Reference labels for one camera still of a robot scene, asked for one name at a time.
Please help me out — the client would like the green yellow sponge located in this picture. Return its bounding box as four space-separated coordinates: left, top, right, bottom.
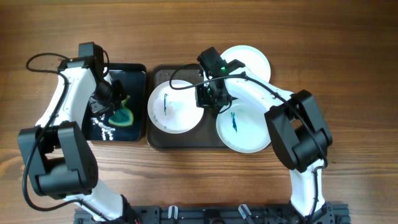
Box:
108 95 134 127

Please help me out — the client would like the white plate top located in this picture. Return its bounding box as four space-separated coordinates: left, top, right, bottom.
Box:
221 45 271 82

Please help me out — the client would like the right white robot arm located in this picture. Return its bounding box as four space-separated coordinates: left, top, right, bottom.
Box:
195 59 333 221

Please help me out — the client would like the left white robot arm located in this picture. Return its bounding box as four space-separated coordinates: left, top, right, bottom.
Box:
17 56 139 223

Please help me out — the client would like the dark brown serving tray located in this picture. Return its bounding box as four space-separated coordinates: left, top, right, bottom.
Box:
146 65 228 150

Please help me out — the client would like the black water tub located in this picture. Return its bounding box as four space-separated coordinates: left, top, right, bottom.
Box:
82 63 147 142

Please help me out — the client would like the black mounting rail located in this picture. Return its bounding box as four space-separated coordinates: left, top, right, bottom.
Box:
73 203 351 224

